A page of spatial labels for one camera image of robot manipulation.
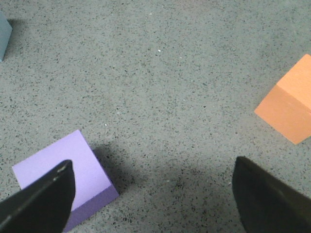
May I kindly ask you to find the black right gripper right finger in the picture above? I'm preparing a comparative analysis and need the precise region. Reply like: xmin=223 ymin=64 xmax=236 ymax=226
xmin=232 ymin=156 xmax=311 ymax=233

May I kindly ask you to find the purple cube at right edge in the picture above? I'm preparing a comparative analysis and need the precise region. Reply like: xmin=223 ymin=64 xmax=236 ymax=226
xmin=12 ymin=130 xmax=119 ymax=233

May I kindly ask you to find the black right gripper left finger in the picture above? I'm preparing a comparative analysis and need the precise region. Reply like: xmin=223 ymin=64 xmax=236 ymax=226
xmin=0 ymin=160 xmax=75 ymax=233

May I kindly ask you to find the orange foam cube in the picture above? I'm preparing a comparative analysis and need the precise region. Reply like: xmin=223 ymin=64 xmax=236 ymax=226
xmin=254 ymin=54 xmax=311 ymax=144

